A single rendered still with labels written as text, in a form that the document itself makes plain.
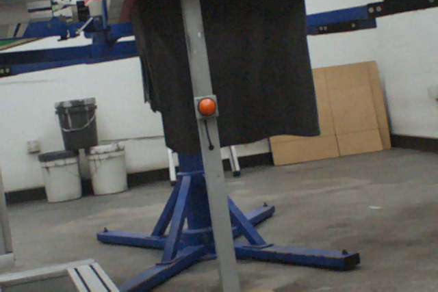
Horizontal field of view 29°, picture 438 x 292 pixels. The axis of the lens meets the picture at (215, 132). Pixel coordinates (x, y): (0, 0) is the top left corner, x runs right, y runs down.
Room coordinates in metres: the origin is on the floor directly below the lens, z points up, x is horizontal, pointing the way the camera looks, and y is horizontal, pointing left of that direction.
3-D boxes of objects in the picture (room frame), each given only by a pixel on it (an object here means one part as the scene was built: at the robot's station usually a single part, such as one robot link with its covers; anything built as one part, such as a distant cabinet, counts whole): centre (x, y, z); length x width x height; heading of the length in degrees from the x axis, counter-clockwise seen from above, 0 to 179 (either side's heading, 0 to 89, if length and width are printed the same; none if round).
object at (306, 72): (2.29, -0.07, 0.74); 0.45 x 0.03 x 0.43; 98
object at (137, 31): (2.50, 0.15, 0.79); 0.46 x 0.09 x 0.33; 8
